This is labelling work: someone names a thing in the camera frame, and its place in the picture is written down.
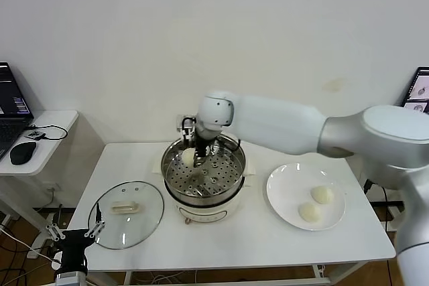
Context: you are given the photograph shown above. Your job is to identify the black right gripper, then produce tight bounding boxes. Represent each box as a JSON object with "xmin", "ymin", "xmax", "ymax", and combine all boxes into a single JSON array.
[{"xmin": 193, "ymin": 128, "xmax": 219, "ymax": 169}]

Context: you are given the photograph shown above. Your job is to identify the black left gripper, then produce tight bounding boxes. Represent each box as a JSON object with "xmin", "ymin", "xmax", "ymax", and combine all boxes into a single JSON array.
[{"xmin": 46, "ymin": 202, "xmax": 107, "ymax": 272}]

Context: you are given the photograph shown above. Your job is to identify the white steamed baozi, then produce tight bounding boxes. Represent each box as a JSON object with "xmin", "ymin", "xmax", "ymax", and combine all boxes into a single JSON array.
[
  {"xmin": 298, "ymin": 202, "xmax": 324, "ymax": 224},
  {"xmin": 180, "ymin": 150, "xmax": 196, "ymax": 168},
  {"xmin": 310, "ymin": 185, "xmax": 335, "ymax": 205}
]

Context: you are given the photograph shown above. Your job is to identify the glass lid with cream handle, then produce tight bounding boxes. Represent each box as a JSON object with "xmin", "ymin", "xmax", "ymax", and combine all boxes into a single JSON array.
[{"xmin": 87, "ymin": 181, "xmax": 166, "ymax": 251}]

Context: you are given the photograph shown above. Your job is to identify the perforated steel steamer basket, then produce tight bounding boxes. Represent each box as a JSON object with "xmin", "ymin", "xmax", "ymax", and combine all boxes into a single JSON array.
[{"xmin": 152, "ymin": 133, "xmax": 258, "ymax": 200}]

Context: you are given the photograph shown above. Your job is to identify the white electric cooking pot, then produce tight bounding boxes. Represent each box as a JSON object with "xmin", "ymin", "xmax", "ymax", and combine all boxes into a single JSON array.
[{"xmin": 152, "ymin": 161, "xmax": 258, "ymax": 226}]

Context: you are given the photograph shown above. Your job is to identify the white side desk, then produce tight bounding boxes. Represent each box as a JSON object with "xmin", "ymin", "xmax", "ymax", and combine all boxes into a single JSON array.
[{"xmin": 0, "ymin": 110, "xmax": 80, "ymax": 243}]

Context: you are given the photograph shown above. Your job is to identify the round white plate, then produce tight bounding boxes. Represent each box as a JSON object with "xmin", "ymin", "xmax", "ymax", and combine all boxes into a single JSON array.
[{"xmin": 266, "ymin": 163, "xmax": 346, "ymax": 232}]

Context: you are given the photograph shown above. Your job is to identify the black computer mouse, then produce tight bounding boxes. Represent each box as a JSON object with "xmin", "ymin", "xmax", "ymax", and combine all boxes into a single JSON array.
[{"xmin": 9, "ymin": 141, "xmax": 38, "ymax": 165}]

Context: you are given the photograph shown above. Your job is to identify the black open laptop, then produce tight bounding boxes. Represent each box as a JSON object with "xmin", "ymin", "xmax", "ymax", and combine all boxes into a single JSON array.
[
  {"xmin": 0, "ymin": 61, "xmax": 36, "ymax": 163},
  {"xmin": 402, "ymin": 66, "xmax": 429, "ymax": 115}
]

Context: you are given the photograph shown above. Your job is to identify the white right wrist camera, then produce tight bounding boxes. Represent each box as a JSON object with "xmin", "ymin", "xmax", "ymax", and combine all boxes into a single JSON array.
[{"xmin": 176, "ymin": 114, "xmax": 198, "ymax": 141}]

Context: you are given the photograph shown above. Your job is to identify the white wall socket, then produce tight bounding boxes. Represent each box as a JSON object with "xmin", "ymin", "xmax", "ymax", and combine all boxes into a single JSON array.
[{"xmin": 40, "ymin": 181, "xmax": 62, "ymax": 194}]

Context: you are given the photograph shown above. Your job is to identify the white floor cable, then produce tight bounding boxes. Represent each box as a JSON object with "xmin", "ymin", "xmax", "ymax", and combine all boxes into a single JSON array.
[{"xmin": 0, "ymin": 228, "xmax": 61, "ymax": 264}]

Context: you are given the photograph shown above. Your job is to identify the thin black dongle cable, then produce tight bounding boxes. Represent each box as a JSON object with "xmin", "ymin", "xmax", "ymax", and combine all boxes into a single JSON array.
[{"xmin": 28, "ymin": 125, "xmax": 68, "ymax": 140}]

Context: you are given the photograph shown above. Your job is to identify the black cable with adapter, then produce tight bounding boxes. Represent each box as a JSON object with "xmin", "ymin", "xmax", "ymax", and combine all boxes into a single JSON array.
[{"xmin": 364, "ymin": 180, "xmax": 389, "ymax": 230}]

